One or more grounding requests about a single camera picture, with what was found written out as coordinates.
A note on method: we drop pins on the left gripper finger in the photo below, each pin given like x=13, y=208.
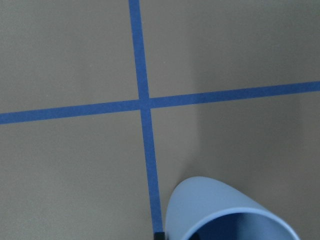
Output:
x=159, y=236

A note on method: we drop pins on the blue plastic cup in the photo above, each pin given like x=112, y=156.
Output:
x=202, y=208

